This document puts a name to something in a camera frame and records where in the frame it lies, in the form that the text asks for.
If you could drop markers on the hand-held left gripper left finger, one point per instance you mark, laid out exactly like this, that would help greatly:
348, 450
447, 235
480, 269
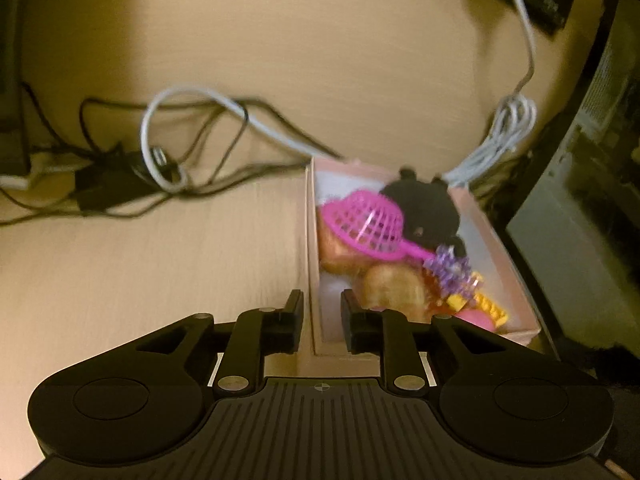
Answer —
296, 317

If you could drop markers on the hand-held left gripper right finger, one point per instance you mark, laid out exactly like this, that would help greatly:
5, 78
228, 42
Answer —
348, 317

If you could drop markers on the bread bun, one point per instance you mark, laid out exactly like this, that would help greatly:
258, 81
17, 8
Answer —
392, 290
340, 255

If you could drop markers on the pink plastic toy strainer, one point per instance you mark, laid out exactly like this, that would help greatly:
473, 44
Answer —
365, 220

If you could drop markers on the purple ribbon bow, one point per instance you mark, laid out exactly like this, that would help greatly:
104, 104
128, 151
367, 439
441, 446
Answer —
452, 270

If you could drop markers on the black plush toy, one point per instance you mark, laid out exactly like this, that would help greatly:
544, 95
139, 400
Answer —
425, 205

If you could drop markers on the yellow plastic toy stick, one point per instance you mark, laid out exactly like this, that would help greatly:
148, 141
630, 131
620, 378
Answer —
487, 307

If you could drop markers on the pink storage box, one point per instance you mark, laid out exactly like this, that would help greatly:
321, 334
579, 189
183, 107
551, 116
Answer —
505, 270

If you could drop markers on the black power adapter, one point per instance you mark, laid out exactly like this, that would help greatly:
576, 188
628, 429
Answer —
110, 187

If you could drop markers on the glass computer case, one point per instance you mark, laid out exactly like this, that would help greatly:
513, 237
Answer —
565, 220

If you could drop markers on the dark monitor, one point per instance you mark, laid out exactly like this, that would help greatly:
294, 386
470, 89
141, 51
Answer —
12, 60

